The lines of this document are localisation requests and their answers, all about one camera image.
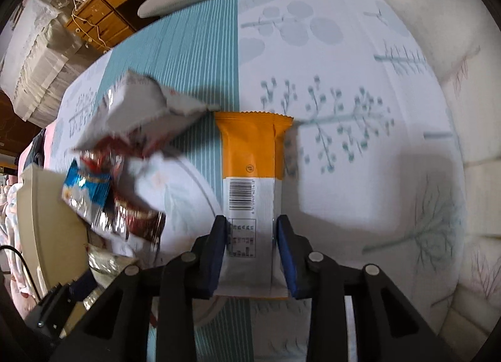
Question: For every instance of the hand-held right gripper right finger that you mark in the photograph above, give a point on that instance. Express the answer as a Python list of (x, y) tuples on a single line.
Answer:
[(287, 256)]

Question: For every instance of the blue jeans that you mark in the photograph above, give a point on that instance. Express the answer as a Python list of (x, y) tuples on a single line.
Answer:
[(41, 149)]

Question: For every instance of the pink blanket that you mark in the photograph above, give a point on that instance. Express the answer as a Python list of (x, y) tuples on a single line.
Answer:
[(25, 154)]

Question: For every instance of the silver foil packet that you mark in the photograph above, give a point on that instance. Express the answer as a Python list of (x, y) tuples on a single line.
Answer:
[(107, 264)]

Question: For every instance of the red shiny snack packet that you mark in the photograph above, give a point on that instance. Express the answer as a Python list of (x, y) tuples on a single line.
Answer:
[(129, 217)]

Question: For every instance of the orange and white snack packet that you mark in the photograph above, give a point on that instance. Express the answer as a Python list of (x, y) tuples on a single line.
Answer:
[(250, 150)]

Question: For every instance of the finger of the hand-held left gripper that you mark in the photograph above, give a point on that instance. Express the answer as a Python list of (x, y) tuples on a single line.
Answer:
[(84, 287)]

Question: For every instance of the white lace cover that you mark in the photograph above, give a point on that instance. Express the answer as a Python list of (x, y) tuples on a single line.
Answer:
[(31, 57)]

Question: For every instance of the white and red snack packet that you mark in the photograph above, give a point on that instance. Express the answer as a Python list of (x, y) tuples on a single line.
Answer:
[(133, 111)]

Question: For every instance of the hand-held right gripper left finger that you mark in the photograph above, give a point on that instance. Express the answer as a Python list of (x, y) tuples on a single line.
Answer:
[(216, 256)]

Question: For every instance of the white fluffy cloth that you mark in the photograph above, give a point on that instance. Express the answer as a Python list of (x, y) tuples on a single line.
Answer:
[(13, 221)]

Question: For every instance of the white plastic box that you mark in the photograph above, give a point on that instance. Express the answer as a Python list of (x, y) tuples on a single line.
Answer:
[(47, 221)]

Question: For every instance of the blue and silver snack packet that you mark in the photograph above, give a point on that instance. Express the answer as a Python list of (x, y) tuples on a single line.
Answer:
[(86, 190)]

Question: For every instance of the white packet with pale print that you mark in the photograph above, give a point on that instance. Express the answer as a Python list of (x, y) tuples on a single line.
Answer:
[(184, 209)]

